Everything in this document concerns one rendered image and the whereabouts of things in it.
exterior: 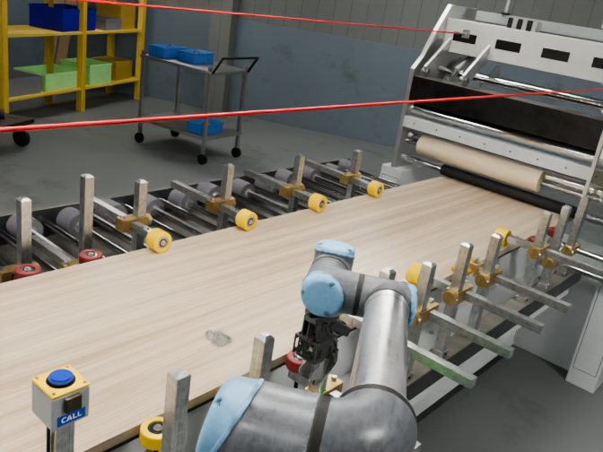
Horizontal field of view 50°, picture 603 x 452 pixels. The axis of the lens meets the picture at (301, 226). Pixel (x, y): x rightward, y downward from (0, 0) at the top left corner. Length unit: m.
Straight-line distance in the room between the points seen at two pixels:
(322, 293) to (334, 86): 7.65
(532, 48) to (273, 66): 5.48
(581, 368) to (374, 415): 3.24
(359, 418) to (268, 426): 0.11
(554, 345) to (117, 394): 2.99
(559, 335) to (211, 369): 2.72
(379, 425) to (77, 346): 1.20
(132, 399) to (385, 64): 7.43
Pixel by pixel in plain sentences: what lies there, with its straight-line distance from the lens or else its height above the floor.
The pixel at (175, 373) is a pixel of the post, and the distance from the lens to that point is 1.36.
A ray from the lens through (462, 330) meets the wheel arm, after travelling 2.12.
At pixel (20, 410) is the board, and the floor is 0.90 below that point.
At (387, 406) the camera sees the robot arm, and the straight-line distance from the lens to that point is 0.83.
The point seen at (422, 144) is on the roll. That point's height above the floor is 1.06.
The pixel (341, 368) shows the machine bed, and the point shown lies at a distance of 2.33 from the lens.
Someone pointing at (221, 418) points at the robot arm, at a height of 1.42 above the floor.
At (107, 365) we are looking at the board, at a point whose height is 0.90.
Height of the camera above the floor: 1.90
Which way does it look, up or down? 21 degrees down
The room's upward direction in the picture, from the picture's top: 9 degrees clockwise
